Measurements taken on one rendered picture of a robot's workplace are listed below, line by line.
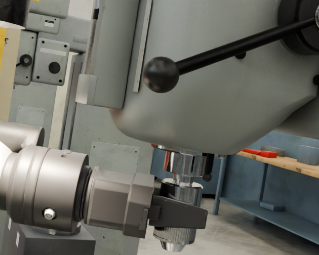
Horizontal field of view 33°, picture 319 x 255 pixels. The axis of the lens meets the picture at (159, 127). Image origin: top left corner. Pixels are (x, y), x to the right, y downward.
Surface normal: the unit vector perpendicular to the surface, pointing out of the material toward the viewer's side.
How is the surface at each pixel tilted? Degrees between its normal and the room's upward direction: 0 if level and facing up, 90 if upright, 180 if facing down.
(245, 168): 90
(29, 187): 83
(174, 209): 90
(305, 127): 117
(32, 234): 0
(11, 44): 90
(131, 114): 104
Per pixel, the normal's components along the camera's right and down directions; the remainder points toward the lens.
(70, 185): 0.04, -0.25
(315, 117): -0.90, -0.12
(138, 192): 0.11, -0.66
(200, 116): 0.22, 0.54
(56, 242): 0.39, 0.11
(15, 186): 0.00, -0.02
